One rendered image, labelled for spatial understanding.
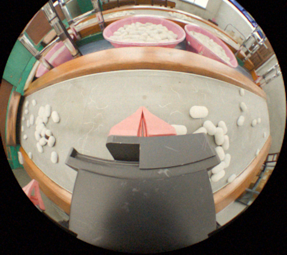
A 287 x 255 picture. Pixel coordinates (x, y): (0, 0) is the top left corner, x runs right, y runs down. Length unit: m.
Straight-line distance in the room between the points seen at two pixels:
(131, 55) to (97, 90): 0.09
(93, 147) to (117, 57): 0.17
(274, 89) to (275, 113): 0.85
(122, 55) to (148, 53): 0.05
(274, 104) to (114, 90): 4.58
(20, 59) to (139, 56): 0.77
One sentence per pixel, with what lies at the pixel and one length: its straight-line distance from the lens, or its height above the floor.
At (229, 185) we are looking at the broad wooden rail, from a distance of 0.34.
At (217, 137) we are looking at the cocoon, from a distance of 0.19.
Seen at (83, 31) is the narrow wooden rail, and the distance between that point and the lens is 0.55.
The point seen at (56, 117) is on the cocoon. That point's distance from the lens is 0.23.
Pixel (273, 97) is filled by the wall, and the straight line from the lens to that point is 4.53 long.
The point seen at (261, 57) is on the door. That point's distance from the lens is 4.72.
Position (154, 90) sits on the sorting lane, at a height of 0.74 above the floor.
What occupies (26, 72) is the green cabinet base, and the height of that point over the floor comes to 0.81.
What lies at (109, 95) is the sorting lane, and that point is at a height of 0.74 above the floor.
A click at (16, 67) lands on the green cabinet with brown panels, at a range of 0.79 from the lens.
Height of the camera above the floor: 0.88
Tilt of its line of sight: 76 degrees down
